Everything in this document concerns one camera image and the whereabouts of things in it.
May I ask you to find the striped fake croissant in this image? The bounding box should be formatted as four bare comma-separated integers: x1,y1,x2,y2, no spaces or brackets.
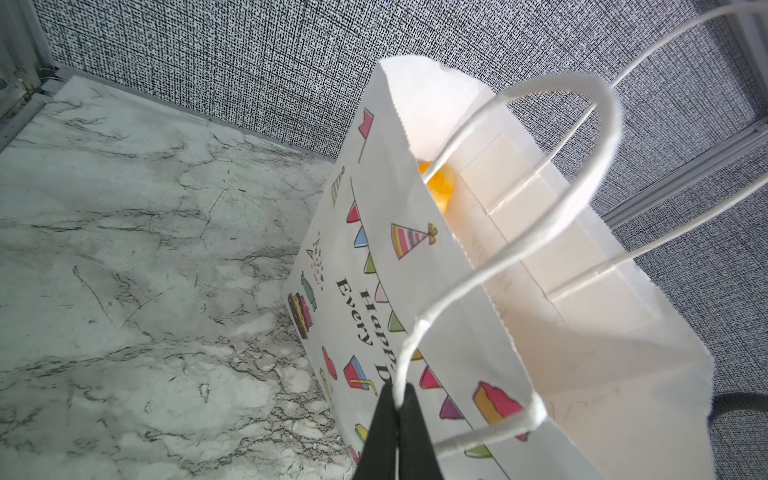
427,163,456,214

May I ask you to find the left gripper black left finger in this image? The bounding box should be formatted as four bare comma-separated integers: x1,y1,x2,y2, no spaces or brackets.
352,382,399,480

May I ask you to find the white printed paper bag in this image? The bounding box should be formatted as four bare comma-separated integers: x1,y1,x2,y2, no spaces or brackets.
282,55,715,479

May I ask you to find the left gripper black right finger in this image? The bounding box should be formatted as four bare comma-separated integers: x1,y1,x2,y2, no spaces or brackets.
398,384,444,480

